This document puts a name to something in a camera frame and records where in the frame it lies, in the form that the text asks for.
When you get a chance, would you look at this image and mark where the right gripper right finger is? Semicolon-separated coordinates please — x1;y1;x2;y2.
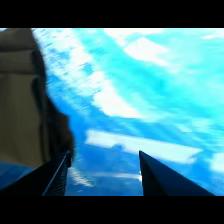
138;150;215;197

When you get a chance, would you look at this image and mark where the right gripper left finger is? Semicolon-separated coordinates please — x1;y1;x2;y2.
0;150;72;197

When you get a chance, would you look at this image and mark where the brown garment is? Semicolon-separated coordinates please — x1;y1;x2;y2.
0;28;76;169

